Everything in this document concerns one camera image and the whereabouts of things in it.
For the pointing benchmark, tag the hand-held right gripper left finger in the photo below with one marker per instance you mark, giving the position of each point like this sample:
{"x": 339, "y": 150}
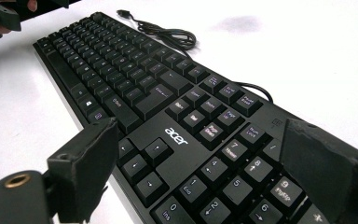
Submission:
{"x": 84, "y": 174}

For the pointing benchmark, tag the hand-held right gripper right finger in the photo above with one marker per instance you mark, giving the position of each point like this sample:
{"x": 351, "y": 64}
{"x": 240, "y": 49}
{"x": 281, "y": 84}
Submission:
{"x": 323, "y": 168}

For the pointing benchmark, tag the black keyboard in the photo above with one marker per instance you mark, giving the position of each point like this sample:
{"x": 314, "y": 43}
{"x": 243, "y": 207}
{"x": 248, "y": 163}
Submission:
{"x": 183, "y": 161}

